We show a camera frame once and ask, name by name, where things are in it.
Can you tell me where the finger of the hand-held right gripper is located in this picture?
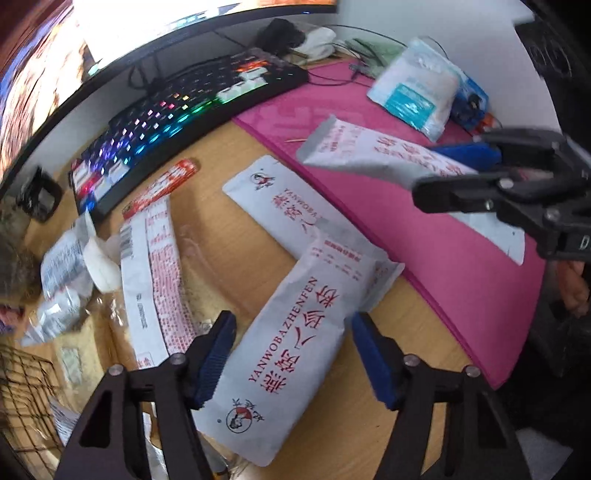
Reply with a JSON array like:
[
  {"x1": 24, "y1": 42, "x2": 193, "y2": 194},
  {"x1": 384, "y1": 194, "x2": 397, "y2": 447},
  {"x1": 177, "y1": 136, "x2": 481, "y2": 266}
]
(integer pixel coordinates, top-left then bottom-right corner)
[
  {"x1": 412, "y1": 159, "x2": 591, "y2": 222},
  {"x1": 433, "y1": 128, "x2": 591, "y2": 172}
]

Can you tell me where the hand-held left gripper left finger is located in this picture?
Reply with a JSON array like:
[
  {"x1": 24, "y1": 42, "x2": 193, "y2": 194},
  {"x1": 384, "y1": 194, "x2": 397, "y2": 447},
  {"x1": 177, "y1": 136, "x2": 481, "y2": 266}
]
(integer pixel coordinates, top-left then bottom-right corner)
[{"x1": 54, "y1": 310, "x2": 238, "y2": 480}]

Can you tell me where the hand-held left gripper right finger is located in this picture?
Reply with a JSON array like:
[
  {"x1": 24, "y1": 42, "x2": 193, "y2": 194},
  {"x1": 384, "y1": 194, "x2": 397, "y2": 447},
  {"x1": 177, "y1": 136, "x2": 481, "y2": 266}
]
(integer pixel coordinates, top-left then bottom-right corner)
[{"x1": 352, "y1": 311, "x2": 529, "y2": 480}]

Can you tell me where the white red-print powder packet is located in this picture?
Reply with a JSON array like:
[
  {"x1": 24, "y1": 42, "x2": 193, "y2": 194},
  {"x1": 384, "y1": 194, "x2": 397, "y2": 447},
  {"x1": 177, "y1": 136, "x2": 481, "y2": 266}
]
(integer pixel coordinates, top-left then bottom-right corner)
[
  {"x1": 222, "y1": 155, "x2": 352, "y2": 260},
  {"x1": 191, "y1": 235, "x2": 406, "y2": 468},
  {"x1": 119, "y1": 196, "x2": 200, "y2": 371},
  {"x1": 298, "y1": 115, "x2": 527, "y2": 267}
]

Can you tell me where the white round bun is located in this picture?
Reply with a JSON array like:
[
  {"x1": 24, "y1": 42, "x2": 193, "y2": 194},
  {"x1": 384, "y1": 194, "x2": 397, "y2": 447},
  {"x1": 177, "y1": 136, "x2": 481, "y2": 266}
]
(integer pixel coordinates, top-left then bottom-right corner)
[{"x1": 82, "y1": 235, "x2": 123, "y2": 292}]

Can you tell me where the black wire basket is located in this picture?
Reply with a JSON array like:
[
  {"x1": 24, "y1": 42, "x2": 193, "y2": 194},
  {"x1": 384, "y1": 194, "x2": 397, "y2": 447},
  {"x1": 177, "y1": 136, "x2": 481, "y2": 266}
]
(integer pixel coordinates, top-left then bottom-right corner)
[{"x1": 0, "y1": 345, "x2": 68, "y2": 464}]

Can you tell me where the person's right hand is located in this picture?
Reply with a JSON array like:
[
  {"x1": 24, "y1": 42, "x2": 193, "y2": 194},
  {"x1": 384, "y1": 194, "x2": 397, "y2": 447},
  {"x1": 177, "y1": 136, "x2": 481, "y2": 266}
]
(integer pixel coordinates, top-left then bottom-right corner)
[{"x1": 555, "y1": 261, "x2": 591, "y2": 318}]

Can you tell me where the blue electronic device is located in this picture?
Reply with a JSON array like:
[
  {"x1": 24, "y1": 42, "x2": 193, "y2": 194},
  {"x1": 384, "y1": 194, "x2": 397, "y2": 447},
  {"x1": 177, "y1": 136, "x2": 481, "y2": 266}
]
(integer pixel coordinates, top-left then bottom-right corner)
[{"x1": 450, "y1": 73, "x2": 490, "y2": 131}]

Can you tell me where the blue white tissue pack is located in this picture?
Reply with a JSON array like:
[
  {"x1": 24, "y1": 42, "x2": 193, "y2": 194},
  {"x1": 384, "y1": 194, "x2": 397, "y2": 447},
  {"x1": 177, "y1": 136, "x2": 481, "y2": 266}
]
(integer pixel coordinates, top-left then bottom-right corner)
[{"x1": 366, "y1": 37, "x2": 465, "y2": 142}]

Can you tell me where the pink desk mat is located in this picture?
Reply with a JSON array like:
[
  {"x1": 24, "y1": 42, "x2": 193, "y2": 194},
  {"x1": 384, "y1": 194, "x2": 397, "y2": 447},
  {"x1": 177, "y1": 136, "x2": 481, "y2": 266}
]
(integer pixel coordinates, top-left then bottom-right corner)
[{"x1": 232, "y1": 61, "x2": 549, "y2": 389}]

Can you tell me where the black speaker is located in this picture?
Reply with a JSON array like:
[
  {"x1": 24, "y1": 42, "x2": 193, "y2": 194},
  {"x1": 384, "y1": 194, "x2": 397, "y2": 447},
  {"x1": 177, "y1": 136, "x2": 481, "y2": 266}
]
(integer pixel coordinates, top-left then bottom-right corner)
[{"x1": 514, "y1": 17, "x2": 591, "y2": 141}]

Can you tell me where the green mesh item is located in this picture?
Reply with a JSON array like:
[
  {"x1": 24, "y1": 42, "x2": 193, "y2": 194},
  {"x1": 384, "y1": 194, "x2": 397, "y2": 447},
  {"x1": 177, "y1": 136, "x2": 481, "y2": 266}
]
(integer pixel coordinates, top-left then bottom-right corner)
[{"x1": 345, "y1": 39, "x2": 408, "y2": 71}]

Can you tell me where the red and white strip packet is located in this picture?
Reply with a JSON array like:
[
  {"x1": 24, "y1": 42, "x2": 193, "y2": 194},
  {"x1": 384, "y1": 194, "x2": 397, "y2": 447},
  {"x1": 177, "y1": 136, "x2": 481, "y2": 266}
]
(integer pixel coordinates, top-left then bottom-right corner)
[{"x1": 121, "y1": 159, "x2": 199, "y2": 221}]

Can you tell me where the white cloth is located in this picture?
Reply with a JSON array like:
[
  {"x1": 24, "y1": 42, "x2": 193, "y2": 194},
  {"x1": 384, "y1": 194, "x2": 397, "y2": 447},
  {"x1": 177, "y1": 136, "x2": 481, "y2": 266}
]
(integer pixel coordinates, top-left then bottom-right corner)
[{"x1": 290, "y1": 27, "x2": 339, "y2": 62}]

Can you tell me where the black cloth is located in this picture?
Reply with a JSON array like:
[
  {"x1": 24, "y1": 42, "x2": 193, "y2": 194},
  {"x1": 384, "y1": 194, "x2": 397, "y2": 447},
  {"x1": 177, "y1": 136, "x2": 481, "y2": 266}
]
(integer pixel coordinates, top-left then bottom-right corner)
[{"x1": 255, "y1": 18, "x2": 308, "y2": 52}]

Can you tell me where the black clip holder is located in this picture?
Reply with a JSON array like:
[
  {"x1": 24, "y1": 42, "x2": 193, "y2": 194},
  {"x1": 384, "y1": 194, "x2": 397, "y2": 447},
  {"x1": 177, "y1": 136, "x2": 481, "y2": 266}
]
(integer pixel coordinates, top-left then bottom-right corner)
[{"x1": 17, "y1": 167, "x2": 64, "y2": 223}]

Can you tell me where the black backlit keyboard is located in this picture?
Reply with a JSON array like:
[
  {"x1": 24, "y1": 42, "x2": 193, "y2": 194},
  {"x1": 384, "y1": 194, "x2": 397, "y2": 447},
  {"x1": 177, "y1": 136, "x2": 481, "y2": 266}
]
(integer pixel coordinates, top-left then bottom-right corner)
[{"x1": 68, "y1": 48, "x2": 310, "y2": 219}]

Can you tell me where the curved computer monitor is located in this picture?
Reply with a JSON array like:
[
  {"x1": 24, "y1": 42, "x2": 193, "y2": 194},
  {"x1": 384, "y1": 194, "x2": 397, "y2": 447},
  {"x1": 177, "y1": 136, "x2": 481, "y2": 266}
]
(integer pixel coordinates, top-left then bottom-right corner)
[{"x1": 0, "y1": 0, "x2": 339, "y2": 188}]

